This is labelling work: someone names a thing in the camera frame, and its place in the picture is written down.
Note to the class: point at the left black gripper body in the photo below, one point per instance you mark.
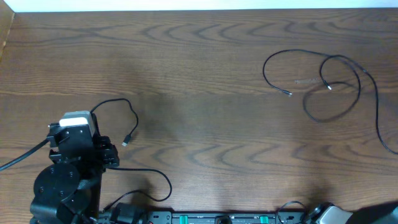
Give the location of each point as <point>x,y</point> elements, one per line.
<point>98,160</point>

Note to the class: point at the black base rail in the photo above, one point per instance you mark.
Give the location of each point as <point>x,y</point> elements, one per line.
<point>124,213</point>

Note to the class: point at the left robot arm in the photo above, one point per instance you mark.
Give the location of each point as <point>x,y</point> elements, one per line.
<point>68,191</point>

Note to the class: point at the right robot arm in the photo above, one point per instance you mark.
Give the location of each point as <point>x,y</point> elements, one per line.
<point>328,213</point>

